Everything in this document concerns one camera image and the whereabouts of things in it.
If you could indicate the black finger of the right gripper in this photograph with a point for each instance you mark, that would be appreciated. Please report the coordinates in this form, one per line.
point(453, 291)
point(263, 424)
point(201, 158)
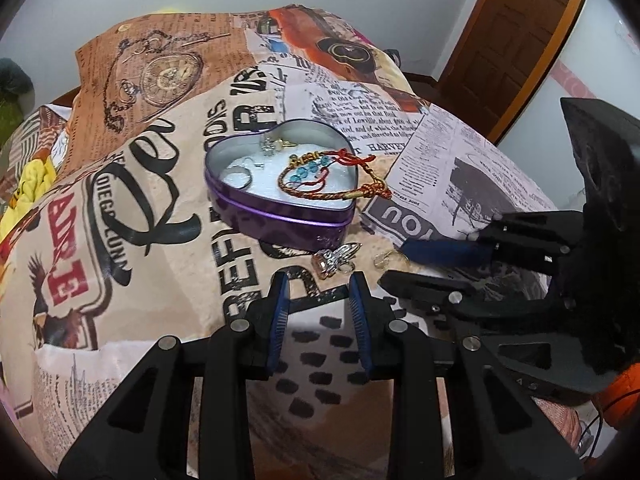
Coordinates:
point(464, 302)

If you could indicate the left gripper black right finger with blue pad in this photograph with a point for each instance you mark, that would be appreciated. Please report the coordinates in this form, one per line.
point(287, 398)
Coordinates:
point(497, 429)

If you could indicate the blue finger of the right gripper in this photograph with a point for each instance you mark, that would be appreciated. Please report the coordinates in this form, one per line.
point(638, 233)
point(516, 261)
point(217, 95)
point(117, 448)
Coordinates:
point(475, 244)

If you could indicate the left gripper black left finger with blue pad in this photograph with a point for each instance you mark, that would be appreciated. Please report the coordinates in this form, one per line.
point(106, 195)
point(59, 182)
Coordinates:
point(142, 429)

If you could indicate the small silver earring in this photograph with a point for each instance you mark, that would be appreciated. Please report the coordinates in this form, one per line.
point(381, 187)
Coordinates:
point(382, 261)

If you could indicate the striped patterned blanket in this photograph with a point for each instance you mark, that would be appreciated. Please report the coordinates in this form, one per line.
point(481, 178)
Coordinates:
point(39, 132)

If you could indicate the white wardrobe with hearts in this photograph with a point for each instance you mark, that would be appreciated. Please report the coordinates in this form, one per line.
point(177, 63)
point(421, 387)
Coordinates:
point(599, 60)

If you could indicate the brown wooden door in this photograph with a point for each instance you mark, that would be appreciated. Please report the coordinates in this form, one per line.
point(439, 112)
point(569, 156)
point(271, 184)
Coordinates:
point(506, 48)

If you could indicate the yellow cloth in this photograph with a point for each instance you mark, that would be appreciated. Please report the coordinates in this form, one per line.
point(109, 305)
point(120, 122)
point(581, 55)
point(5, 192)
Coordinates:
point(36, 180)

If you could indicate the newspaper print bed cover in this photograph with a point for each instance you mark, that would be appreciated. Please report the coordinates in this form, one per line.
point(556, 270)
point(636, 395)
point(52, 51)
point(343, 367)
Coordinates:
point(201, 282)

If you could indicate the purple heart-shaped tin box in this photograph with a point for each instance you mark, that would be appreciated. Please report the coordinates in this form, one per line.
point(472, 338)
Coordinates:
point(284, 186)

